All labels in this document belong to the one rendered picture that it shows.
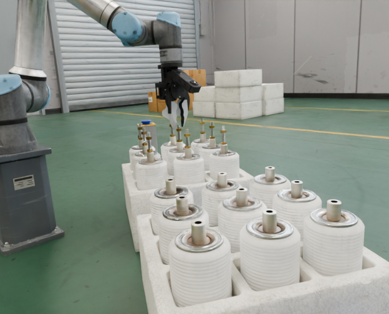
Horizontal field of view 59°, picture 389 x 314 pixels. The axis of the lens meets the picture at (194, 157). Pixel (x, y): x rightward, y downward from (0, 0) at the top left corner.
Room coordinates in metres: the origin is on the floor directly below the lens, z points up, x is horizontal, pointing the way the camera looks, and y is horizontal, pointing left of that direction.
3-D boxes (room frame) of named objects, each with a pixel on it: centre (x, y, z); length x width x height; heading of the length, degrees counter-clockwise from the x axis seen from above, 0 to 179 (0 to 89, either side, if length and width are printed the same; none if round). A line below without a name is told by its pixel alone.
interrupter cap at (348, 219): (0.53, -0.23, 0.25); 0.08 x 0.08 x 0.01
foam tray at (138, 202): (1.15, 0.05, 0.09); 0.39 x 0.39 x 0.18; 14
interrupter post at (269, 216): (0.51, -0.11, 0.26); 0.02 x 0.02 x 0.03
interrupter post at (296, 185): (0.65, -0.20, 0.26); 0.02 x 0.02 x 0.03
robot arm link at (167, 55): (1.16, 0.06, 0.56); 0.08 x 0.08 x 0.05
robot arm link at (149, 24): (1.15, 0.16, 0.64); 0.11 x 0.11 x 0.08; 86
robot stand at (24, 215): (1.06, 0.58, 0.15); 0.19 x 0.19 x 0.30; 40
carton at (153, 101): (5.40, 0.49, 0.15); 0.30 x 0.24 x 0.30; 129
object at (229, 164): (1.07, -0.10, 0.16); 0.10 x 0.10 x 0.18
